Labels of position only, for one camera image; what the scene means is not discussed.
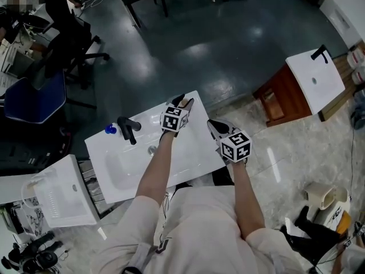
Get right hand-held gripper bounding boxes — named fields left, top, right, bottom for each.
left=206, top=119, right=254, bottom=166

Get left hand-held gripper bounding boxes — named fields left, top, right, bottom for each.
left=159, top=93, right=196, bottom=138

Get person's right forearm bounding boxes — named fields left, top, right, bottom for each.
left=227, top=159, right=266, bottom=241

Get person's left forearm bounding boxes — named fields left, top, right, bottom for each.
left=135, top=130, right=175, bottom=208

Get white sink counter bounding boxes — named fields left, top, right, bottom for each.
left=84, top=90, right=229, bottom=205

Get brown wooden cabinet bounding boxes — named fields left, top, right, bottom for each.
left=253, top=63, right=313, bottom=128

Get person's white shirt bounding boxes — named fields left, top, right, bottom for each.
left=94, top=185, right=307, bottom=274

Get white washbasin on wooden cabinet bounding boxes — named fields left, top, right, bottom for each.
left=285, top=49, right=347, bottom=116

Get beige plastic bin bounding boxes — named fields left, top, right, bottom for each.
left=303, top=180, right=351, bottom=211

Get black angular faucet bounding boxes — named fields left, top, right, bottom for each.
left=310, top=45, right=332, bottom=65

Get black office chair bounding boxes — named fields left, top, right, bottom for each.
left=42, top=9, right=111, bottom=110

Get black bag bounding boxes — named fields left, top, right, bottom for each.
left=279, top=205, right=344, bottom=265

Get blue chair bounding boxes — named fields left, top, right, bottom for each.
left=3, top=69, right=68, bottom=125

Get white washbasin with ribbed side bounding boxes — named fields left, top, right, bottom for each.
left=30, top=154, right=100, bottom=229

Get white paint bucket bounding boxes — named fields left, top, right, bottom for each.
left=346, top=42, right=365, bottom=70

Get long white washbasin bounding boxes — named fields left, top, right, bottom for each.
left=319, top=0, right=365, bottom=49

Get black headphones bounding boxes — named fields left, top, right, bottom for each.
left=1, top=232, right=64, bottom=274

